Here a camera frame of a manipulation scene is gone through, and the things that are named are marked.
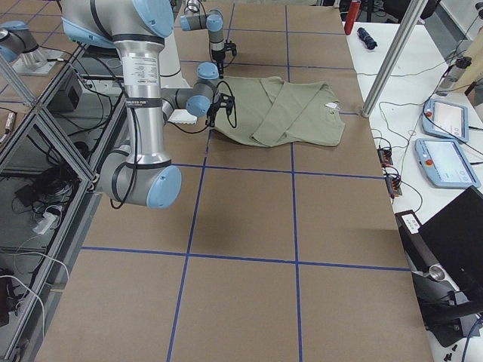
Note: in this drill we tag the far blue teach pendant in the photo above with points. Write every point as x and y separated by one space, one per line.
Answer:
443 119

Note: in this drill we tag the blue teach pendant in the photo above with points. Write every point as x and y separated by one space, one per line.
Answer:
443 119
444 164

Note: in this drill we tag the olive green long-sleeve shirt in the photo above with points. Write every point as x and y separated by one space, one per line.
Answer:
271 112

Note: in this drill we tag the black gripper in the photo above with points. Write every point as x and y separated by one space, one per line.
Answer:
219 60
210 115

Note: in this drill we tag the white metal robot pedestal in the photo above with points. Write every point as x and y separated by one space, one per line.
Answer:
171 76

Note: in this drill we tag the black laptop computer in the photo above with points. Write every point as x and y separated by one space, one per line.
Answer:
454 236

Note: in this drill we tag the white power strip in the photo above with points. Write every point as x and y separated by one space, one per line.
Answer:
45 223

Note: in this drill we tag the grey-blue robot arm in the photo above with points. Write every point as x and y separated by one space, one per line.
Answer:
140 171
195 17

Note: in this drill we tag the red cylinder tube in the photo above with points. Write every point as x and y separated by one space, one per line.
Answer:
351 16

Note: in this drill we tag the near blue teach pendant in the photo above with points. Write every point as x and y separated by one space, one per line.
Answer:
444 164

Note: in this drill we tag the aluminium frame post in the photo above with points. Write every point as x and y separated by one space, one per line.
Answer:
405 29

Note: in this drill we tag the clear water bottle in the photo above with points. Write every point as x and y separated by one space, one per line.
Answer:
453 75

